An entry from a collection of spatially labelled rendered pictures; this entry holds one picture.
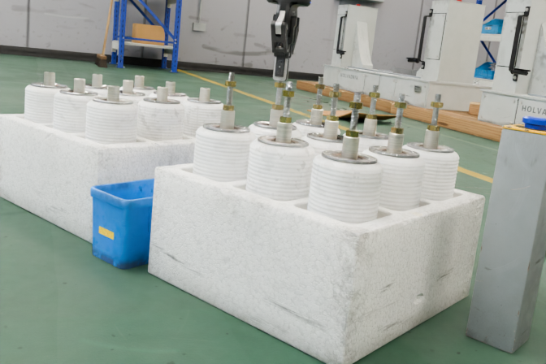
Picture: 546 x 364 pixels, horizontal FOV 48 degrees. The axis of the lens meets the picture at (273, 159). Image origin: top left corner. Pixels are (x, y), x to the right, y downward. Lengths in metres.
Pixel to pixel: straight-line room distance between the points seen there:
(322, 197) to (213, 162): 0.21
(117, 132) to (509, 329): 0.74
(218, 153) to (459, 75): 3.51
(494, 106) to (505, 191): 2.80
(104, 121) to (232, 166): 0.32
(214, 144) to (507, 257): 0.45
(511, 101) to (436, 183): 2.62
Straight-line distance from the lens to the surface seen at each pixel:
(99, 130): 1.17
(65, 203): 1.22
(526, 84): 3.73
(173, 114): 1.24
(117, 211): 1.03
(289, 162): 0.85
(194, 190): 0.92
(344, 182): 0.78
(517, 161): 0.89
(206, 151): 0.94
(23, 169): 1.35
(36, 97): 1.36
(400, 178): 0.88
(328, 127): 0.97
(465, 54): 4.36
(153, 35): 6.62
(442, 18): 4.27
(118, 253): 1.05
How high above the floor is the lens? 0.39
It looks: 11 degrees down
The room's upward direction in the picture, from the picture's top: 6 degrees clockwise
